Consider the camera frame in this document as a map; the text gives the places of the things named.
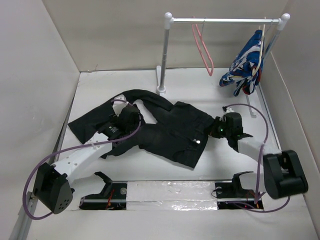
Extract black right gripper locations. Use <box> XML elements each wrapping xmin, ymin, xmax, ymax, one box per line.
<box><xmin>205</xmin><ymin>116</ymin><xmax>231</xmax><ymax>139</ymax></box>

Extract black denim trousers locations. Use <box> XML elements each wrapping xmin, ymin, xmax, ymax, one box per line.
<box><xmin>68</xmin><ymin>89</ymin><xmax>214</xmax><ymax>169</ymax></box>

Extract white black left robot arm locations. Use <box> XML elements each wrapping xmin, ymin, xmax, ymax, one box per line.
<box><xmin>33</xmin><ymin>130</ymin><xmax>137</xmax><ymax>214</ymax></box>

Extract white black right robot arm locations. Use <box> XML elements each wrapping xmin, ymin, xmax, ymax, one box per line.
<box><xmin>209</xmin><ymin>112</ymin><xmax>309</xmax><ymax>200</ymax></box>

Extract cream wooden hanger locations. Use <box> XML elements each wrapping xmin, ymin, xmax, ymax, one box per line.
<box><xmin>252</xmin><ymin>24</ymin><xmax>266</xmax><ymax>77</ymax></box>

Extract pink plastic hanger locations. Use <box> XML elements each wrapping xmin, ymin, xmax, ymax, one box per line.
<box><xmin>191</xmin><ymin>20</ymin><xmax>214</xmax><ymax>77</ymax></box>

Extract blue patterned garment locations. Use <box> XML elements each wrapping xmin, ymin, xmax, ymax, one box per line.
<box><xmin>219</xmin><ymin>29</ymin><xmax>264</xmax><ymax>97</ymax></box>

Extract white foam tape panel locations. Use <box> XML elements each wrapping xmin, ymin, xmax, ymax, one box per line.
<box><xmin>126</xmin><ymin>180</ymin><xmax>218</xmax><ymax>211</ymax></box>

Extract silver white clothes rack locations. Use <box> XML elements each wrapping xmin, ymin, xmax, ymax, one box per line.
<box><xmin>155</xmin><ymin>11</ymin><xmax>291</xmax><ymax>118</ymax></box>

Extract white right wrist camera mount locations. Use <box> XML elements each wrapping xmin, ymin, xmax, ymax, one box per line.
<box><xmin>222</xmin><ymin>106</ymin><xmax>235</xmax><ymax>115</ymax></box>

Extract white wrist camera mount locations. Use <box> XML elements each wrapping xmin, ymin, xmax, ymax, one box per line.
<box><xmin>222</xmin><ymin>106</ymin><xmax>235</xmax><ymax>115</ymax></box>
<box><xmin>111</xmin><ymin>94</ymin><xmax>129</xmax><ymax>117</ymax></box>

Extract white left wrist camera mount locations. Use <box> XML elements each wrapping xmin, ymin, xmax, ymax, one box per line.
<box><xmin>111</xmin><ymin>94</ymin><xmax>129</xmax><ymax>117</ymax></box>

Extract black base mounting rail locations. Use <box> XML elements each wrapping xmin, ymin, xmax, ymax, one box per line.
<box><xmin>79</xmin><ymin>180</ymin><xmax>264</xmax><ymax>211</ymax></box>

